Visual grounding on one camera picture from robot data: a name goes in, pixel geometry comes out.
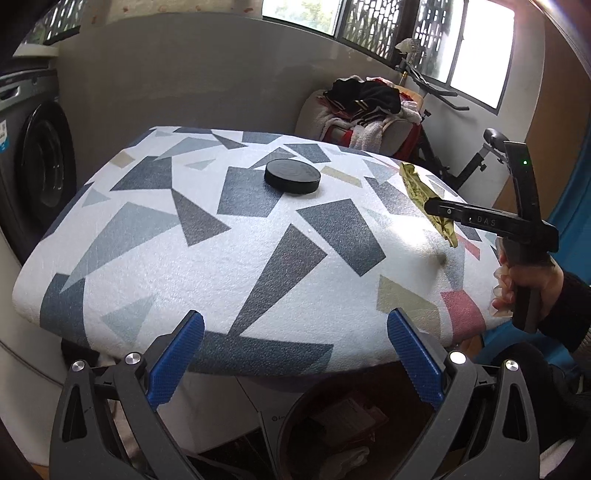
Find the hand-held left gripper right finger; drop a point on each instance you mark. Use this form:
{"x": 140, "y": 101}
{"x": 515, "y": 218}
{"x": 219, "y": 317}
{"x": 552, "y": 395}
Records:
{"x": 415, "y": 360}

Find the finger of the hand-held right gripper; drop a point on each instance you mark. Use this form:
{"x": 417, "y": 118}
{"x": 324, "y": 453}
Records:
{"x": 452, "y": 213}

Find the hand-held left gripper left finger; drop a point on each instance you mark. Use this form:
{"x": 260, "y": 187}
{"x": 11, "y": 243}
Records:
{"x": 178, "y": 360}

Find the gold wrapper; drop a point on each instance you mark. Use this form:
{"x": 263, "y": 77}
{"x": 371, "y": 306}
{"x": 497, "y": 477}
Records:
{"x": 418, "y": 189}

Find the dark brown trash bin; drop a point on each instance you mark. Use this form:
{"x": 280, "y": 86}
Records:
{"x": 314, "y": 415}

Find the person's right forearm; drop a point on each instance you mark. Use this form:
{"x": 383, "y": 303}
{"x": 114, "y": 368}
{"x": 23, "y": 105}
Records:
{"x": 572, "y": 309}

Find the person's right hand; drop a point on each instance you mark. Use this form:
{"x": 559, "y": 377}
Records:
{"x": 547, "y": 286}

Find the black exercise bike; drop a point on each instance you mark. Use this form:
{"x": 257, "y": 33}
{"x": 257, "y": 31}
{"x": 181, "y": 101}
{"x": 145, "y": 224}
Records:
{"x": 461, "y": 175}

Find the blue fabric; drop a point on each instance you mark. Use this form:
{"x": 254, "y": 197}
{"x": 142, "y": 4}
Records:
{"x": 572, "y": 221}

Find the geometric patterned tablecloth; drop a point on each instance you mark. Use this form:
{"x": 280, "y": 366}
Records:
{"x": 184, "y": 277}

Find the beige chair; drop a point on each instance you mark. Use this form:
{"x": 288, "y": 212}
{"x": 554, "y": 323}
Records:
{"x": 397, "y": 134}

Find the pile of clothes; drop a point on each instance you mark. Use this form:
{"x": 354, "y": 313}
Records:
{"x": 369, "y": 97}

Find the large window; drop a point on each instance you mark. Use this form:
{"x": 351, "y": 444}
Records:
{"x": 480, "y": 55}

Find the white cabinet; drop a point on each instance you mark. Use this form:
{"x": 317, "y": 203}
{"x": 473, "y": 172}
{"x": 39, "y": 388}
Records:
{"x": 27, "y": 369}

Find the black round lid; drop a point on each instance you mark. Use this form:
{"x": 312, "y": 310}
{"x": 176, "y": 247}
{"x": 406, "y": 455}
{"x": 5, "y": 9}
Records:
{"x": 292, "y": 175}

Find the small white cloth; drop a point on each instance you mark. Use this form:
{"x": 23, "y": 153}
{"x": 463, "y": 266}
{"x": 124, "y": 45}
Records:
{"x": 406, "y": 46}

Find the grey washing machine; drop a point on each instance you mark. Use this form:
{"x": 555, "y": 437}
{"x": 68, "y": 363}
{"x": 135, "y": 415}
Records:
{"x": 41, "y": 161}

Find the cardboard box with red print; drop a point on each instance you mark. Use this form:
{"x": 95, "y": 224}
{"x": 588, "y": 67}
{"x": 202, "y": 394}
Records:
{"x": 184, "y": 7}

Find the lattice window screen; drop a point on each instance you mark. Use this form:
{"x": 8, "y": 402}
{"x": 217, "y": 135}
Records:
{"x": 60, "y": 18}

